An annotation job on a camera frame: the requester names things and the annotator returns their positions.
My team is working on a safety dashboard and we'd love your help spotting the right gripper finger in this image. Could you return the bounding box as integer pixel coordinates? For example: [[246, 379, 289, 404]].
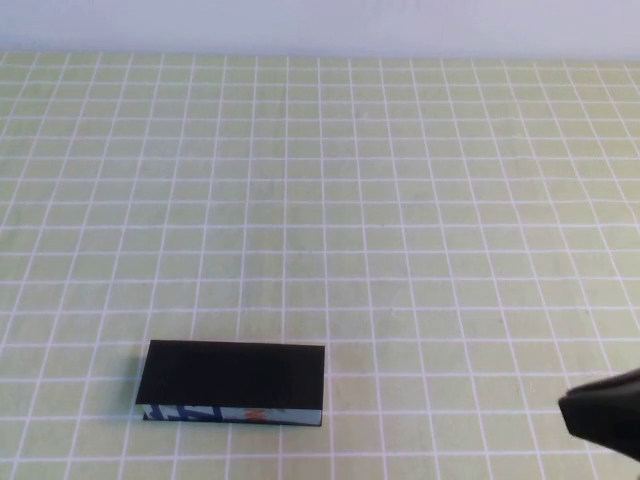
[[557, 385, 640, 459], [567, 366, 640, 399]]

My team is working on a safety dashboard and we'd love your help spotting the black glasses case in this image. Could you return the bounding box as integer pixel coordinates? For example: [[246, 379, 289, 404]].
[[135, 339, 327, 428]]

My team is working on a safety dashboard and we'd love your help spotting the green checked tablecloth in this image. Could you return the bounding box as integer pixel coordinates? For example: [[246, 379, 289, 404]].
[[0, 49, 640, 480]]

